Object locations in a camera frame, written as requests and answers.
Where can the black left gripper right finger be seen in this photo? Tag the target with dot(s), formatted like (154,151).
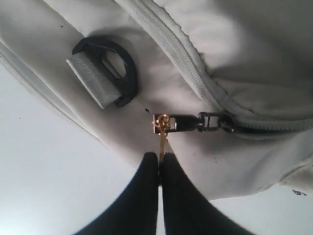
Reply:
(186,210)

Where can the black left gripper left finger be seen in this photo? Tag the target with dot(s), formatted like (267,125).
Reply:
(135,210)

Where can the gold zipper pull charm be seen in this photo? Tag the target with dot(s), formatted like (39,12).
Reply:
(162,126)

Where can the cream fabric duffel bag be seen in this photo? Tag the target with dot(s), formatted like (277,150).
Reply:
(243,68)

